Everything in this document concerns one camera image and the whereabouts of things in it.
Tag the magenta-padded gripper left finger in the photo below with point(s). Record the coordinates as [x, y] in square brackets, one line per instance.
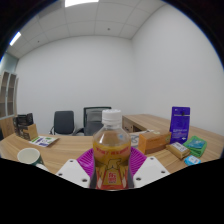
[74, 171]

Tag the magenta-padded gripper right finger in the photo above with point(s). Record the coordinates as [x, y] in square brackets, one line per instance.
[150, 170]

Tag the yellow tea bottle white cap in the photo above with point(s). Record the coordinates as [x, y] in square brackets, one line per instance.
[111, 153]

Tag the orange cardboard box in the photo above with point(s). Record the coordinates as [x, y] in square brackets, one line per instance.
[154, 142]

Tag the small tan box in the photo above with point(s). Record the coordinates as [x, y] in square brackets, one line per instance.
[178, 150]

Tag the white printed paper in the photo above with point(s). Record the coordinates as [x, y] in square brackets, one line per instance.
[135, 139]

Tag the small blue packet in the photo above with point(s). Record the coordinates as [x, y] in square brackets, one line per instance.
[192, 160]

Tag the white printed leaflet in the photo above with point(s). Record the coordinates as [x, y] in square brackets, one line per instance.
[43, 141]

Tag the green and white mug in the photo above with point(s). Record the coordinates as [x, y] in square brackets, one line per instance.
[29, 156]

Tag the wooden side desk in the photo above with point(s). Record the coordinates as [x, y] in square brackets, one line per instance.
[143, 121]

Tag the black fabric office chair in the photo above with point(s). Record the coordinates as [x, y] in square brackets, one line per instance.
[64, 122]

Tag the green packet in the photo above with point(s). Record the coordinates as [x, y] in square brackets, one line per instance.
[195, 146]

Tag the tall purple box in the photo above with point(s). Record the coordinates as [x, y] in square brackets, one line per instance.
[180, 125]

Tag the black mesh office chair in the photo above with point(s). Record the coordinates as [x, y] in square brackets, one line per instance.
[93, 118]

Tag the brown cardboard box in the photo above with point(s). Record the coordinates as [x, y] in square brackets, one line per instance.
[29, 132]

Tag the large dark brown box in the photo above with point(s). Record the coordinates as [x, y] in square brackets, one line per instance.
[25, 119]

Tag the wooden cabinet with glass doors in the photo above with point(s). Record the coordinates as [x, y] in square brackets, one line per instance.
[7, 100]

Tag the square ceiling light panel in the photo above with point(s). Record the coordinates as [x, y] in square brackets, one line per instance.
[81, 2]
[15, 38]

